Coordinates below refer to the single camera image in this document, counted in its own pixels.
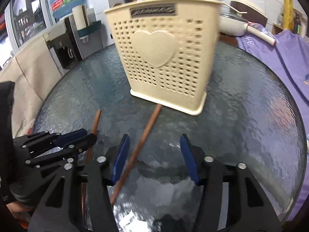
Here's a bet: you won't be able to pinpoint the purple floral cloth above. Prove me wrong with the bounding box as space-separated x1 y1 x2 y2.
235 28 309 222

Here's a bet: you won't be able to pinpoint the white pan with lid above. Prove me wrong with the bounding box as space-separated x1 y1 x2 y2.
218 2 276 46

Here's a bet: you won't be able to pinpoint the white black water dispenser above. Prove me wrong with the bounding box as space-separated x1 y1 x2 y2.
43 14 103 69

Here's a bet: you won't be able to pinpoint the white brown rice cooker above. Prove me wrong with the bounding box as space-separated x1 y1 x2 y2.
230 0 268 27

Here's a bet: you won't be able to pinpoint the yellow roll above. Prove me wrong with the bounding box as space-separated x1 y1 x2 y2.
282 0 294 31

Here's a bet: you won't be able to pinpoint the left hand yellow nails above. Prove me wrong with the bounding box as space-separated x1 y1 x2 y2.
6 201 31 222

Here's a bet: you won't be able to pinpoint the paper cup dispenser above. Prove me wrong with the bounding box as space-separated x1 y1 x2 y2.
72 5 102 43

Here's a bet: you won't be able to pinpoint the cream perforated utensil holder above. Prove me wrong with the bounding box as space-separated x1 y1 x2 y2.
104 0 222 116

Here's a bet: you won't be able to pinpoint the beige cloth cover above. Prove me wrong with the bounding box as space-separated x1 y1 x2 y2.
1 36 62 137

